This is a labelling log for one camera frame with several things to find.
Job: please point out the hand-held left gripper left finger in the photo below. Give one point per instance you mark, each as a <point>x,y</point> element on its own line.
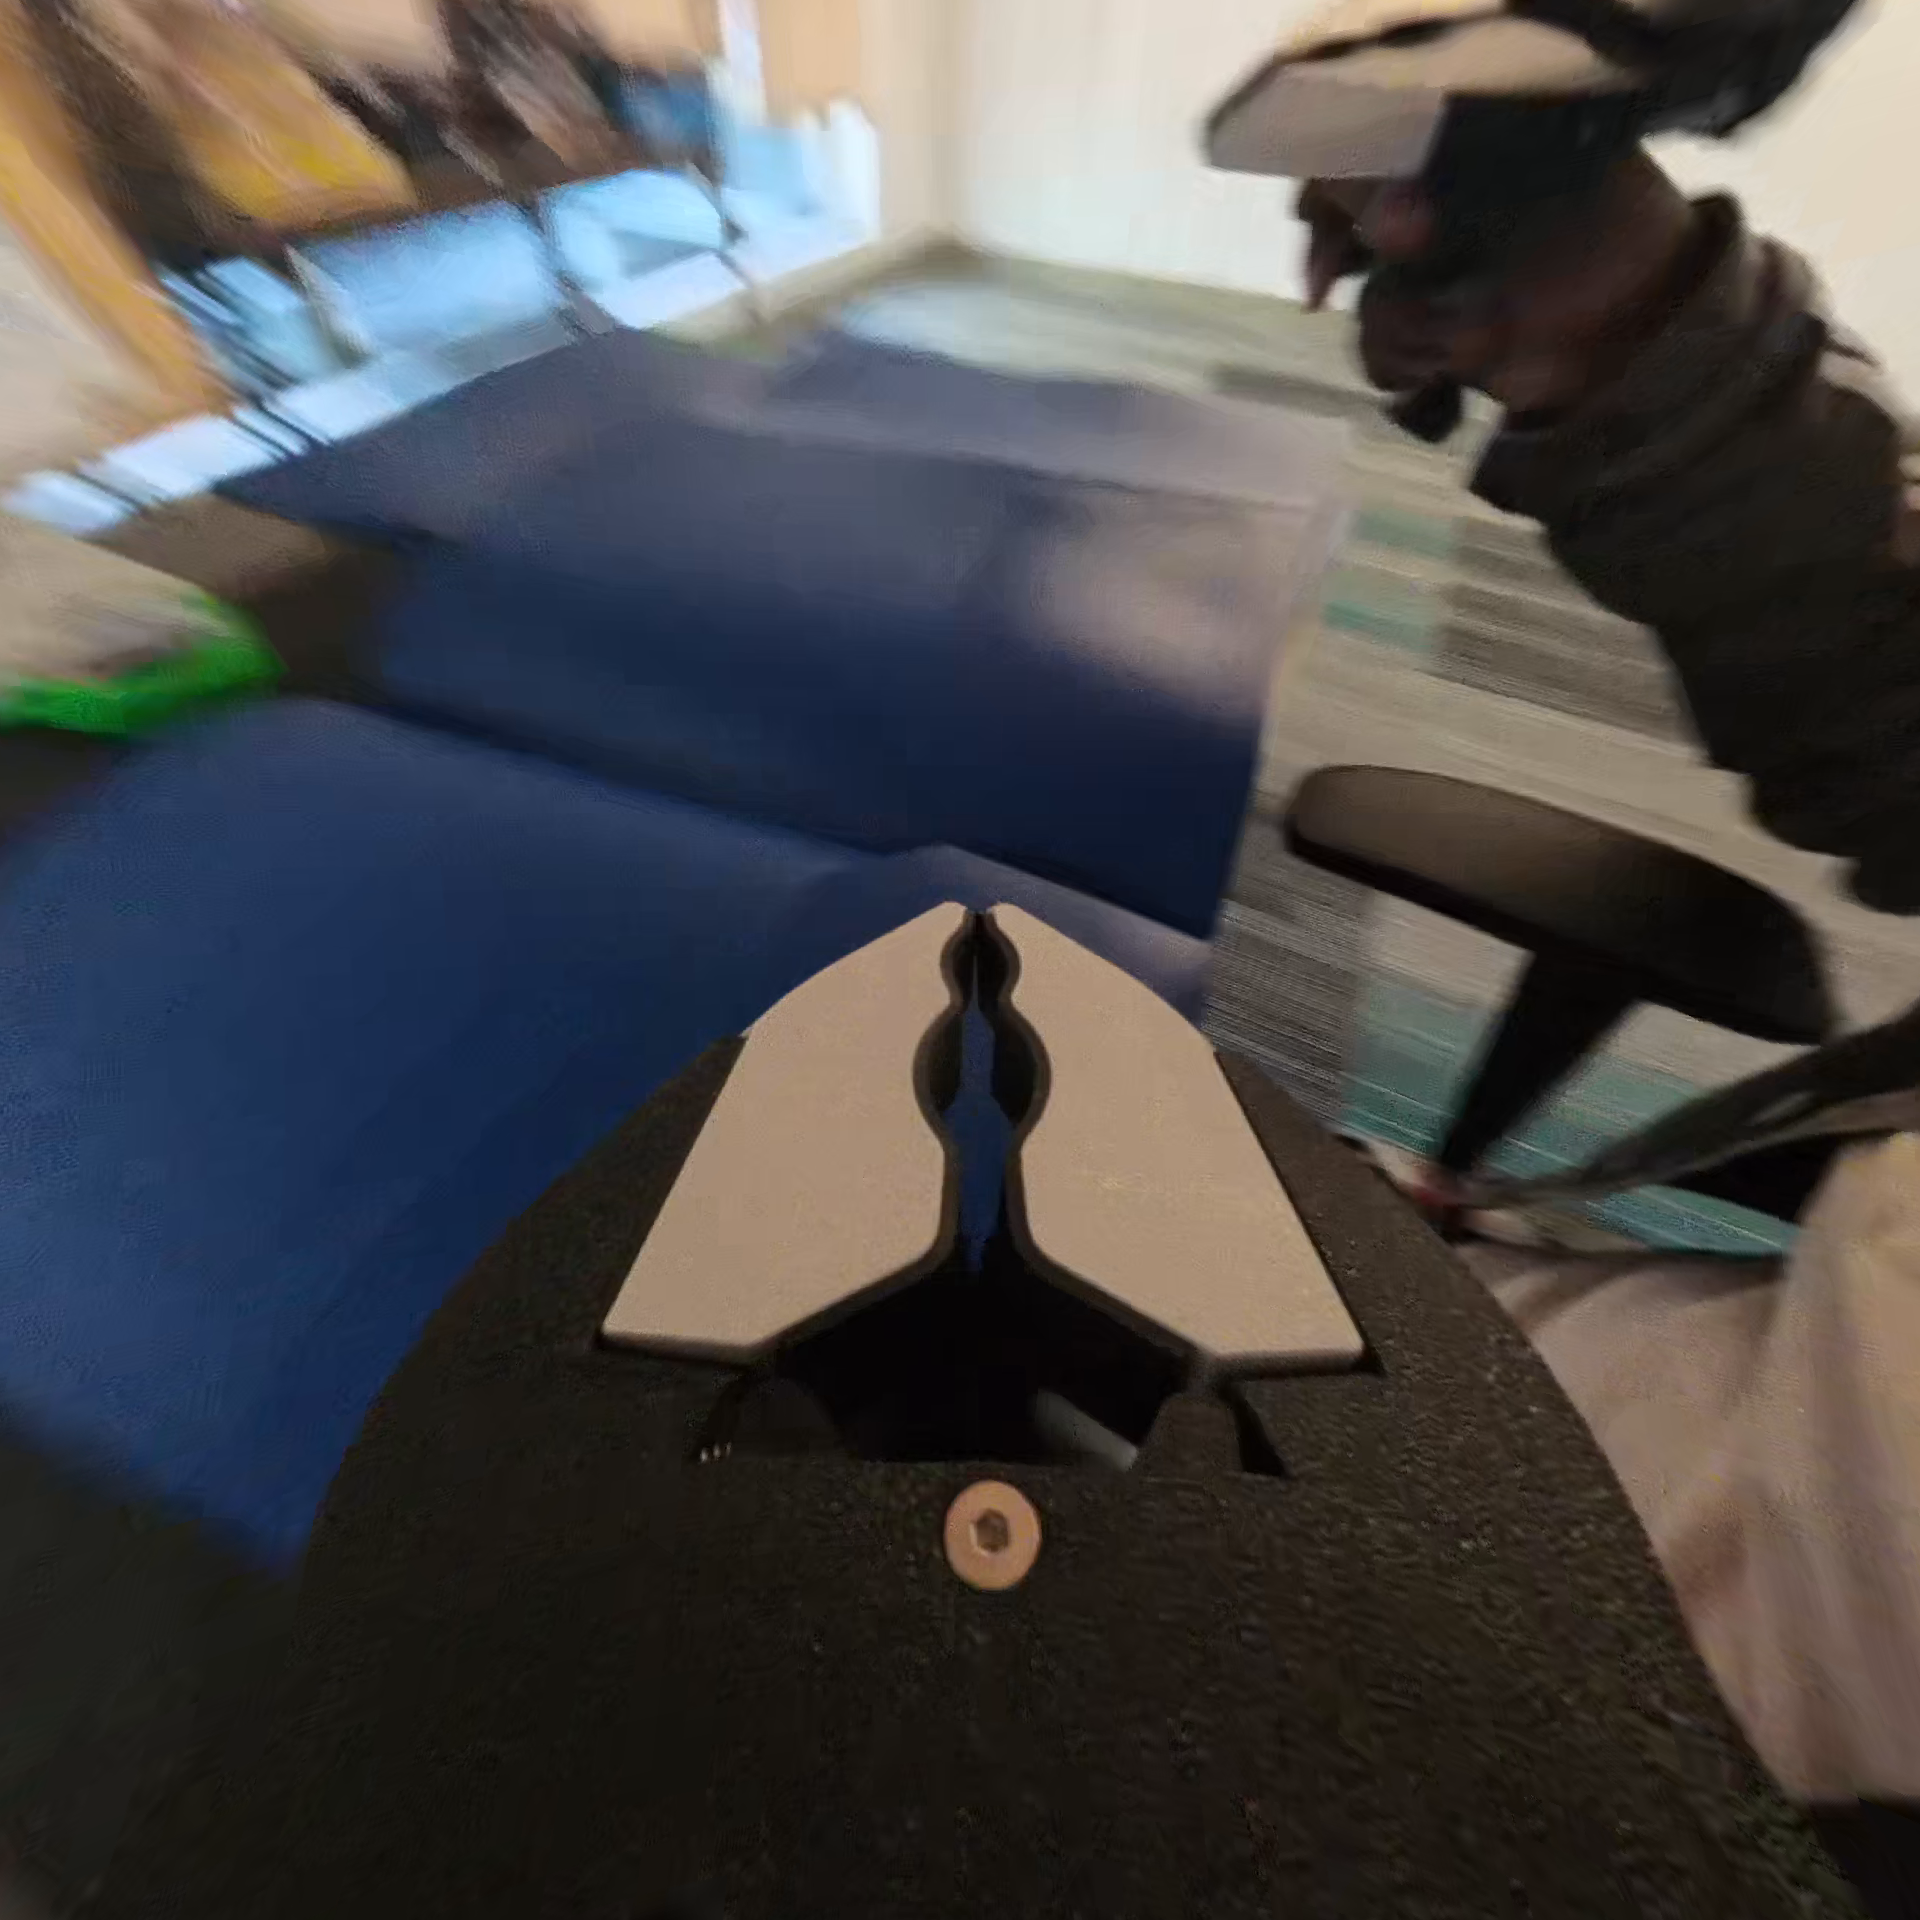
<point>809,1171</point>

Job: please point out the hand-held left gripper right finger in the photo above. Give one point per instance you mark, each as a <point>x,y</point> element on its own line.
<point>1172,1184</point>

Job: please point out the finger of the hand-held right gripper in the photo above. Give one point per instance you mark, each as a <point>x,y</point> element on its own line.
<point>1337,119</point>

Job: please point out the blue cloth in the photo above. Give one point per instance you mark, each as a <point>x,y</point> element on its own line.
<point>378,1049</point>

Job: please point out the large blue plastic sheet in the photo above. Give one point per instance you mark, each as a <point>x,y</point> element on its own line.
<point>839,630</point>

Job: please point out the person's right forearm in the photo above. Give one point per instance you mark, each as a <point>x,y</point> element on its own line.
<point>1723,526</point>

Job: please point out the black office chair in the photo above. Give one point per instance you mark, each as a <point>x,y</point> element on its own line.
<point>1590,886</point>

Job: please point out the person's leg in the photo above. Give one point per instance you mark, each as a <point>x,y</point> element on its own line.
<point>1768,1471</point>

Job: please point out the green tape roll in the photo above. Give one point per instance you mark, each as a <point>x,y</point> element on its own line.
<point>168,684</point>

